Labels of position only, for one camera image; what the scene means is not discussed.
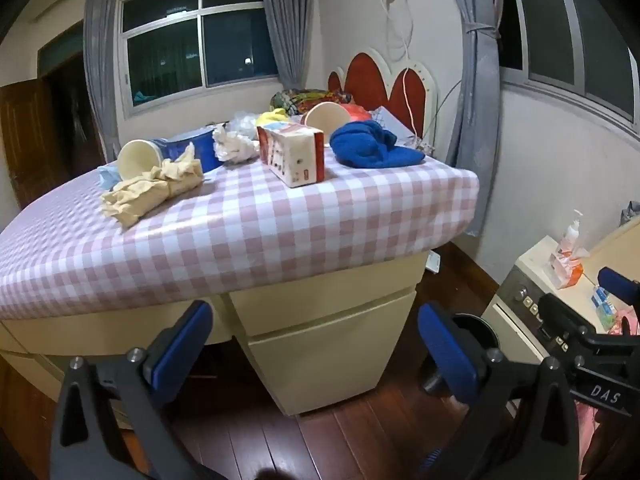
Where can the light blue face mask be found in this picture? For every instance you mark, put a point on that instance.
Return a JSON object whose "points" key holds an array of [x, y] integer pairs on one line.
{"points": [[107, 177]]}

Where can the cream bowl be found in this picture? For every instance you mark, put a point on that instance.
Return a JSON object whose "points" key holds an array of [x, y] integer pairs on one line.
{"points": [[137, 160]]}

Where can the white tissue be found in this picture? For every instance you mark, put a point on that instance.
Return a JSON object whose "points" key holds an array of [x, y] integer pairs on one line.
{"points": [[232, 146]]}

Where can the large sliding window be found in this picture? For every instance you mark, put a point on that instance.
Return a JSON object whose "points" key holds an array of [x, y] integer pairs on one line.
{"points": [[200, 40]]}

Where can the red and white headboard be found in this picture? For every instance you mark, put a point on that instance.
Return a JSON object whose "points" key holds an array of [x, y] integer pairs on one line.
{"points": [[370, 77]]}

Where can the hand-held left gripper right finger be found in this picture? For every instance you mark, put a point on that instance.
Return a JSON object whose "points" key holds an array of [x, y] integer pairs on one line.
{"points": [[445, 355]]}

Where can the orange tissue pack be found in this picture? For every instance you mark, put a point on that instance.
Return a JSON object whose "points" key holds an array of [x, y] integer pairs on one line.
{"points": [[567, 272]]}

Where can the grey cloth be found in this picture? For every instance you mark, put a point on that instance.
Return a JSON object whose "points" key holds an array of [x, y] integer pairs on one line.
{"points": [[631, 212]]}

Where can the red and white tissue pack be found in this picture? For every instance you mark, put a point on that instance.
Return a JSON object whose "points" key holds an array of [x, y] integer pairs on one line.
{"points": [[292, 157]]}

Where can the clear pump bottle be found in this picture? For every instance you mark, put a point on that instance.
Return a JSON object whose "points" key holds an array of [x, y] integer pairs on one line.
{"points": [[571, 237]]}

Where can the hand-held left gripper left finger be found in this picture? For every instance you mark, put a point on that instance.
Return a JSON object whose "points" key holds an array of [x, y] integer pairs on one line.
{"points": [[182, 355]]}

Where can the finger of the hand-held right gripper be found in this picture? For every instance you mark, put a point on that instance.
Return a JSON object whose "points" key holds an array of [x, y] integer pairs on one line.
{"points": [[560, 322], [620, 284]]}

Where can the pink printed blanket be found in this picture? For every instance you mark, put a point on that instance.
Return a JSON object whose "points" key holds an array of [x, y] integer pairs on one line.
{"points": [[607, 445]]}

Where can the black trash bin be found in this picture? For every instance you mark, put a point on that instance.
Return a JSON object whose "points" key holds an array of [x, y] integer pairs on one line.
{"points": [[475, 330]]}

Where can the grey framed side window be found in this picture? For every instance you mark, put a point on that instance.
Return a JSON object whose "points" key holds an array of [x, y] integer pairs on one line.
{"points": [[565, 25]]}

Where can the cream desk with drawers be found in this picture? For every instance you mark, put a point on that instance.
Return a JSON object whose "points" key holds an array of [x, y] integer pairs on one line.
{"points": [[320, 350]]}

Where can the small blue box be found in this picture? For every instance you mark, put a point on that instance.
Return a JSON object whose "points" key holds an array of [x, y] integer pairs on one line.
{"points": [[605, 307]]}

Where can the brown wooden door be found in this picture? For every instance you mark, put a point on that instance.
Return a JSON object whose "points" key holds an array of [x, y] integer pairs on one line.
{"points": [[30, 145]]}

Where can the yellow wrapper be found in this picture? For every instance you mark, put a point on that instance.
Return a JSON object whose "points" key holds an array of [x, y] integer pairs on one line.
{"points": [[272, 117]]}

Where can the pink checked tablecloth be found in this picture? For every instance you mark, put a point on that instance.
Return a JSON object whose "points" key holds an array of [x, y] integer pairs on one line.
{"points": [[250, 240]]}

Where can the colourful printed pillow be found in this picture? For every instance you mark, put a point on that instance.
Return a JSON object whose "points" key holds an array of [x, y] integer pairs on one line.
{"points": [[310, 97]]}

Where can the blue towel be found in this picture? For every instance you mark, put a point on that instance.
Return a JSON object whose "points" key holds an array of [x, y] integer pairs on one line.
{"points": [[372, 147]]}

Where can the beige cloth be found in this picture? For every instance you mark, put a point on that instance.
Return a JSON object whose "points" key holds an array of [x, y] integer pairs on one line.
{"points": [[145, 195]]}

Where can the red bag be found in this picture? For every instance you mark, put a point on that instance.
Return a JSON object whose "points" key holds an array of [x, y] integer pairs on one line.
{"points": [[357, 113]]}

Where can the tied grey curtain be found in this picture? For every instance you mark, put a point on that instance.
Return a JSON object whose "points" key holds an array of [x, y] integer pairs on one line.
{"points": [[475, 85]]}

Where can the clear plastic bag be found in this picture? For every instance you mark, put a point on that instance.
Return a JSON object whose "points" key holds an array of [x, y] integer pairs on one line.
{"points": [[245, 122]]}

